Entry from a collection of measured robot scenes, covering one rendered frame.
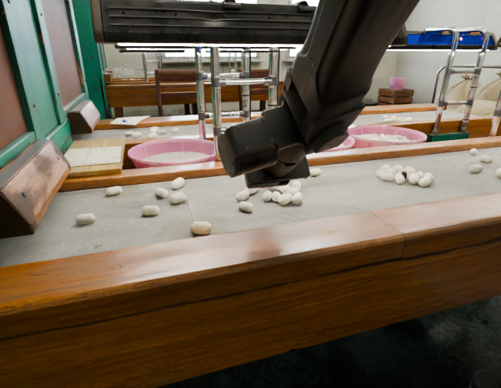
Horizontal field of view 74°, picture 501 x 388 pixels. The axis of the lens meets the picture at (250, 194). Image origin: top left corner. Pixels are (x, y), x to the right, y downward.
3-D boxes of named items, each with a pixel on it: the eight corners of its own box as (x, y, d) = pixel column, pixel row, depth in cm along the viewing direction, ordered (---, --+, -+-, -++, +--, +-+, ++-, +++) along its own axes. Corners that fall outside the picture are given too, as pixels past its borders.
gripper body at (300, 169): (238, 148, 52) (248, 125, 46) (298, 143, 55) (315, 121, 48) (245, 187, 51) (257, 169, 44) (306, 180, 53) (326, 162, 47)
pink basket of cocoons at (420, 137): (439, 166, 112) (445, 138, 109) (372, 174, 105) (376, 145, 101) (387, 147, 136) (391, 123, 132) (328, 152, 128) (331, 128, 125)
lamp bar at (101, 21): (408, 45, 72) (414, 7, 69) (94, 42, 54) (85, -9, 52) (383, 46, 79) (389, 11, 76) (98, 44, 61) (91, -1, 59)
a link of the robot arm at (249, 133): (356, 130, 35) (322, 62, 37) (258, 159, 31) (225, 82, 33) (312, 172, 46) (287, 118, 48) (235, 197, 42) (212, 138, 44)
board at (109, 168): (121, 172, 79) (121, 168, 78) (50, 179, 74) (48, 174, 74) (125, 141, 108) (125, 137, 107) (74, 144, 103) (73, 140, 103)
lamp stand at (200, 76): (254, 161, 117) (255, 18, 100) (197, 166, 112) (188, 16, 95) (239, 148, 134) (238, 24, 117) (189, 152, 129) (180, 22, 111)
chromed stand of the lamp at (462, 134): (467, 142, 144) (497, 26, 127) (430, 145, 139) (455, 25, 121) (433, 132, 161) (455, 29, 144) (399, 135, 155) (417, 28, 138)
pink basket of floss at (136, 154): (239, 174, 105) (238, 145, 101) (183, 204, 84) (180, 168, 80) (175, 162, 117) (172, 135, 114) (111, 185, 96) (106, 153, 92)
